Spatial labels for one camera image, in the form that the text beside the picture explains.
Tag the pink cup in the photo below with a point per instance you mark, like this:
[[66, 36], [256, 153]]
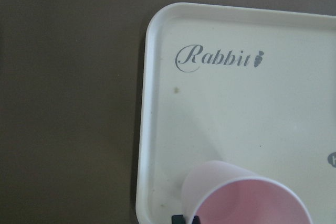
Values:
[[219, 192]]

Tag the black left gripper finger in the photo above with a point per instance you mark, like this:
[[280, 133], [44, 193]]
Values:
[[184, 219]]

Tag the cream rabbit tray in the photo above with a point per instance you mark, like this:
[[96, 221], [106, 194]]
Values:
[[251, 87]]

